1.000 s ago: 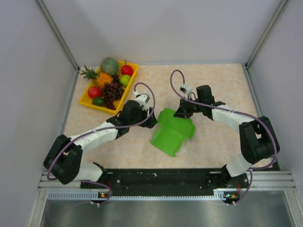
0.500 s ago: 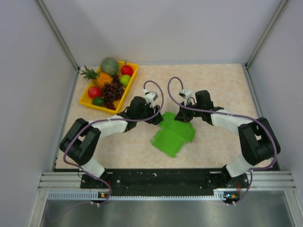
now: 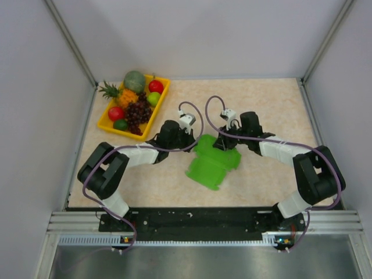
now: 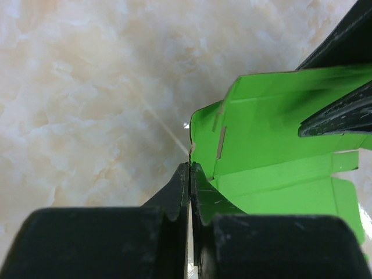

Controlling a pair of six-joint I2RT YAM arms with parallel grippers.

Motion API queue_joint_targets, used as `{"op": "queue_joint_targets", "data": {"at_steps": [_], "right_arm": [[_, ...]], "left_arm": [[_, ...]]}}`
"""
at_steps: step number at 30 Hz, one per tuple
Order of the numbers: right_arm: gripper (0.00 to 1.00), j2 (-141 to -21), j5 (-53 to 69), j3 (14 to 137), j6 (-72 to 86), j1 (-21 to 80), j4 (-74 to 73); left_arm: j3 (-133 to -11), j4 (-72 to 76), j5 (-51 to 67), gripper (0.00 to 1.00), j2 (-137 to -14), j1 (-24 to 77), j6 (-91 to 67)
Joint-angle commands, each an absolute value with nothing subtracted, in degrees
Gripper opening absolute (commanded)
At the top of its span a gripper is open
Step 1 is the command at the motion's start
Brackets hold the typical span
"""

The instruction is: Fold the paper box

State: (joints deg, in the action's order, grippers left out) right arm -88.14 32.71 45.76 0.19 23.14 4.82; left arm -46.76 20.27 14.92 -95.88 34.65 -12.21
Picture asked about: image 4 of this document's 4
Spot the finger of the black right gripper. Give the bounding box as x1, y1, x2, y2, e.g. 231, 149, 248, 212
297, 0, 372, 70
298, 83, 371, 137

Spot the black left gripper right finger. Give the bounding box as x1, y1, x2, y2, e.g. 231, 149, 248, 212
189, 162, 372, 279

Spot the green paper box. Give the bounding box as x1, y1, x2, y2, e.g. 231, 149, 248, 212
190, 66, 371, 243

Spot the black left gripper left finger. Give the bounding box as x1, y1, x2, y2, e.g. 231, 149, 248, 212
1, 163, 189, 278

